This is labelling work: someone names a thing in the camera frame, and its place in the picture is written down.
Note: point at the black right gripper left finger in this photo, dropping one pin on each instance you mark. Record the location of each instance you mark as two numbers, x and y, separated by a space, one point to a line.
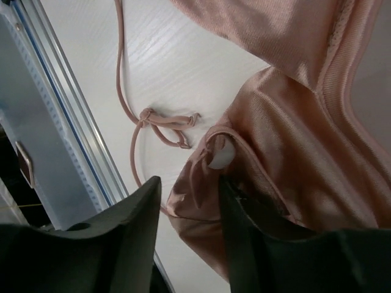
110 252

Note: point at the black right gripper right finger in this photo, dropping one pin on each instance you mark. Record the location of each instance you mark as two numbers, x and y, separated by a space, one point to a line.
268 253

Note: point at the pink satin bra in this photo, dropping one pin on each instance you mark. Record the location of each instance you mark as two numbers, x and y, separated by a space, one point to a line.
290 137

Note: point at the perforated cable duct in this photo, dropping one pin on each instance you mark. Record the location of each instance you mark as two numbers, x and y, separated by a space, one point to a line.
61 176

